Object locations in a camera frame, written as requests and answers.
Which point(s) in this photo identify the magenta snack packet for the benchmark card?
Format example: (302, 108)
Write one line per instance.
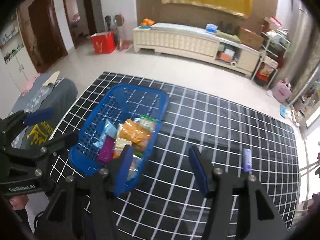
(107, 150)

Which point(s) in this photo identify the red paper bag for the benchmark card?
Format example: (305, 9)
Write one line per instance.
(103, 43)

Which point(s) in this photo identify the large blue cartoon snack bag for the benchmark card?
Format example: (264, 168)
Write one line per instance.
(109, 130)

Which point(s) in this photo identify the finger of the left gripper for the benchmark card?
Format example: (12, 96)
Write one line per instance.
(14, 125)
(66, 142)

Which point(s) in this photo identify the green folded cloth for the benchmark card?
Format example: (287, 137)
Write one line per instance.
(233, 38)

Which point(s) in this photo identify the white metal shelf rack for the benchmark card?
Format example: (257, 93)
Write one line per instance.
(273, 51)

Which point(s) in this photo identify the brown cardboard box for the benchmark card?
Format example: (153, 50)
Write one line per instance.
(250, 38)

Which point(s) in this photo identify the plate of oranges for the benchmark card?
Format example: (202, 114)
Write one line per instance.
(147, 23)

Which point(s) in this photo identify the grey queen print cover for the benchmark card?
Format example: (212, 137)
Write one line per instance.
(56, 95)

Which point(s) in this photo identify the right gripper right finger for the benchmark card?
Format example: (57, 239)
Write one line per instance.
(202, 170)

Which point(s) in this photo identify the pink cloth on sofa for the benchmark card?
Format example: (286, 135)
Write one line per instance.
(29, 84)

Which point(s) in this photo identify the left hand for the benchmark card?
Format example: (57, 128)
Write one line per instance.
(19, 202)

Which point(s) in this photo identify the cream TV cabinet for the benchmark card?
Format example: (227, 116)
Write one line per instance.
(196, 43)

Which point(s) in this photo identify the black white grid tablecloth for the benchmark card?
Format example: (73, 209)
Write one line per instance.
(166, 202)

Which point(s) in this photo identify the clear cracker pack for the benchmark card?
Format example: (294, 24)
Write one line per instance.
(119, 146)

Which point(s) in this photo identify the blue tissue box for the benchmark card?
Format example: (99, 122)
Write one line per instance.
(211, 28)

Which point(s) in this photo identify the pink tote bag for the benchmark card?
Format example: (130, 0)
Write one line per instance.
(282, 90)

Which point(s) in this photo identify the orange snack packet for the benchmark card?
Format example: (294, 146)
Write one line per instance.
(135, 133)

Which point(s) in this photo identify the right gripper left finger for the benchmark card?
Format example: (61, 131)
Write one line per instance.
(118, 171)

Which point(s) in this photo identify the blue plastic basket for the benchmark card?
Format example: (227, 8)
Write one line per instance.
(121, 102)

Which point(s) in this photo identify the green cracker pack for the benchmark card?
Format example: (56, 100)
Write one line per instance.
(146, 122)

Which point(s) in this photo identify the purple snack packet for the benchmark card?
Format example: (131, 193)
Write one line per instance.
(247, 160)

